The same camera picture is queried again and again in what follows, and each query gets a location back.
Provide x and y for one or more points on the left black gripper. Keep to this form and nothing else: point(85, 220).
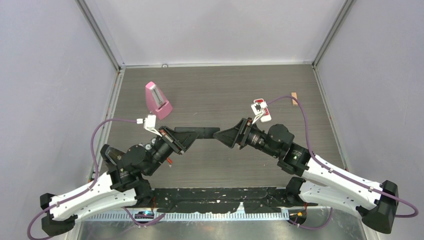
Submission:
point(180, 141)

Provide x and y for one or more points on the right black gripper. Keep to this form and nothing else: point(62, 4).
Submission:
point(238, 134)

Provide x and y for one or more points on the black remote control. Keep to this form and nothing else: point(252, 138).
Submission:
point(202, 132)

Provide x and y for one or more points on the white remote control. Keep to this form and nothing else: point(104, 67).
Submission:
point(267, 117)

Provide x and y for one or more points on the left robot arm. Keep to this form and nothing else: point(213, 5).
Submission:
point(124, 183)

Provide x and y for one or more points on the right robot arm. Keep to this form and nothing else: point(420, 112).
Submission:
point(316, 181)

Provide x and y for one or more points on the pink metronome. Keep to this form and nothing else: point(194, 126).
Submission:
point(156, 101)

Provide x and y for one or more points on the wooden block far right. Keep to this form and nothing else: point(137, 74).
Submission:
point(294, 99)

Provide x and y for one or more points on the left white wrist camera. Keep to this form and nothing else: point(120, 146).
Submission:
point(149, 124)

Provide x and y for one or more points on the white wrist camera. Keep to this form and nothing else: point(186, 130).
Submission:
point(259, 110)
point(149, 124)

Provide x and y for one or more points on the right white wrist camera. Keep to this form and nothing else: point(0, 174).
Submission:
point(259, 110)

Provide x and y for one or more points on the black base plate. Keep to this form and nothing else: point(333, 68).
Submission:
point(223, 200)

